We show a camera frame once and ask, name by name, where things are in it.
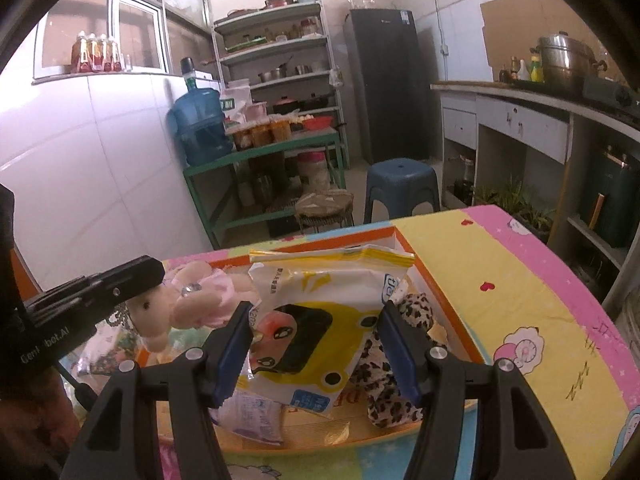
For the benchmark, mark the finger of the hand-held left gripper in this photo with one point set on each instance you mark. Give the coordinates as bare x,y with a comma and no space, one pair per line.
115,285

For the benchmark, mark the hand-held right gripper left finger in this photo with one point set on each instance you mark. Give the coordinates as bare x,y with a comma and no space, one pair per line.
232,355

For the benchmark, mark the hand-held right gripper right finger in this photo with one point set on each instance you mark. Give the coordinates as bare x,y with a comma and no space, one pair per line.
397,355

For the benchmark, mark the leopard print plush toy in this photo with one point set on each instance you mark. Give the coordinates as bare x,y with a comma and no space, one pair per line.
385,405

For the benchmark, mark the shallow orange cardboard box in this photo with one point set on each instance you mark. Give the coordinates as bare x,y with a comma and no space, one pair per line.
450,320

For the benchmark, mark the pink plush bear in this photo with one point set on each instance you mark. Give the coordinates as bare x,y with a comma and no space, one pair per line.
200,300

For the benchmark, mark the yellow printed plastic bag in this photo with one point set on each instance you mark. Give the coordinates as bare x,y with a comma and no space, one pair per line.
325,290

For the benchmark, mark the white soft pack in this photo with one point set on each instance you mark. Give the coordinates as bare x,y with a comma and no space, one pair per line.
250,420

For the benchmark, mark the round wicker stool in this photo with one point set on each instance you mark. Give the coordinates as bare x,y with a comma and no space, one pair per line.
322,205

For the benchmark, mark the green metal table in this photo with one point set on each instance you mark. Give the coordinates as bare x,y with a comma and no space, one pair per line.
235,160

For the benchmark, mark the blue plastic stool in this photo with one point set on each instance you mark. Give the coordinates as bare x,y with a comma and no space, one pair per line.
400,180

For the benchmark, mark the blue water jug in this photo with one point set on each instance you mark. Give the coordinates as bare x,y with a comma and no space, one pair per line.
200,120

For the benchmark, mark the green potted plant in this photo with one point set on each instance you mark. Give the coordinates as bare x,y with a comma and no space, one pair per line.
515,205

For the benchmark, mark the orange food jar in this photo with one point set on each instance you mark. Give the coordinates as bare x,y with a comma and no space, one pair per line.
261,135
281,132
243,137

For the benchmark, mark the white plastic jar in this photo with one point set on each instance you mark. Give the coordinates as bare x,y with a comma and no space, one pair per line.
314,172

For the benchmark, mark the red plastic basin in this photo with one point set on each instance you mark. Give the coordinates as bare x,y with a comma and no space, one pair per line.
317,122

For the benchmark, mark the interior glass window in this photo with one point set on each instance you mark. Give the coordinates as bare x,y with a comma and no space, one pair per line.
140,25

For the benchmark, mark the kitchen counter with drawers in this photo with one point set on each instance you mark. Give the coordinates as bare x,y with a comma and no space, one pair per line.
525,120

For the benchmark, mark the black refrigerator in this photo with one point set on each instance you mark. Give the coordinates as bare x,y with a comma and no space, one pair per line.
385,85

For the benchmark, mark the white shelf rack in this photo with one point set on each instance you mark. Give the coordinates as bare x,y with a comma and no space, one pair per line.
272,55

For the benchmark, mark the white bottle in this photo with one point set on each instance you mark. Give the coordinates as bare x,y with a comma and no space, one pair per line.
523,71

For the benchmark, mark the yellow green bottle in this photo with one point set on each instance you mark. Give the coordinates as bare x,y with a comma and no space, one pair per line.
536,70

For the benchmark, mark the red lidded pot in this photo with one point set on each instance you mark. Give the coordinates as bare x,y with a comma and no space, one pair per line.
279,1

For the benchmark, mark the black gas stove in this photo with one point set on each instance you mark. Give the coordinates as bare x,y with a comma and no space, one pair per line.
610,92

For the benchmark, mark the steel steamer pot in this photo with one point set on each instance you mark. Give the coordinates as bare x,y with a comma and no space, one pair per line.
565,60

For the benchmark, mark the cardboard sheet on wall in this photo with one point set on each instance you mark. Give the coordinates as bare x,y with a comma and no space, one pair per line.
505,35

